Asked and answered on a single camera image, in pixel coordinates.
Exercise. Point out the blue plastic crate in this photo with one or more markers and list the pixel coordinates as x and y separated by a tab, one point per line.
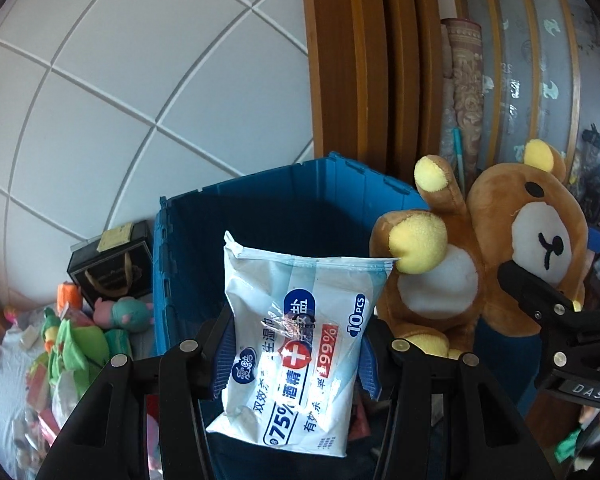
290	200

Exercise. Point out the teal stick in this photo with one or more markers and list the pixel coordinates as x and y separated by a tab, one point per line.
459	155

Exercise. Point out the yellow sticky note pad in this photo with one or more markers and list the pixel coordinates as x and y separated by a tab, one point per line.
115	237

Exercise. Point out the light green plush toy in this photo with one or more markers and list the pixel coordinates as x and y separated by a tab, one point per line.
75	350

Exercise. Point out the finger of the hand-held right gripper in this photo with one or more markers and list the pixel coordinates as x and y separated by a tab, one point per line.
530	290

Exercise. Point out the blue pink plush toy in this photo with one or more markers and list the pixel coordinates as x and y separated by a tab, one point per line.
130	312

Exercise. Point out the green cloth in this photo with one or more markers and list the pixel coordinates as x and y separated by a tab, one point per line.
570	447

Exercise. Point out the white padded wooden headboard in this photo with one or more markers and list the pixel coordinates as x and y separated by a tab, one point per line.
130	60

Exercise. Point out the black gift box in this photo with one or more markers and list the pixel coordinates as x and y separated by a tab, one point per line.
105	270

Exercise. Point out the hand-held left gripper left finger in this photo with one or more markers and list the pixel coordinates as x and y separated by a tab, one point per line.
221	360

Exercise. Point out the frosted glass sliding door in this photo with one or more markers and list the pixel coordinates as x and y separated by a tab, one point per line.
525	60

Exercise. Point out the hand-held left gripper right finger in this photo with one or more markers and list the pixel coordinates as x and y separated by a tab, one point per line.
370	380

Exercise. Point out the brown bear plush toy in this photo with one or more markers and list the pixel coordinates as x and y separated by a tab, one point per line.
455	280

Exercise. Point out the white blue wet wipes packet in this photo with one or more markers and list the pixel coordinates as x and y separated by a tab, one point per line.
290	320

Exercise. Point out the rolled patterned carpet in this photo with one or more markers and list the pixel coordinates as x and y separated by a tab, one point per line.
462	85

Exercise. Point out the orange plush toy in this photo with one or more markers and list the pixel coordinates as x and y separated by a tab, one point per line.
70	295

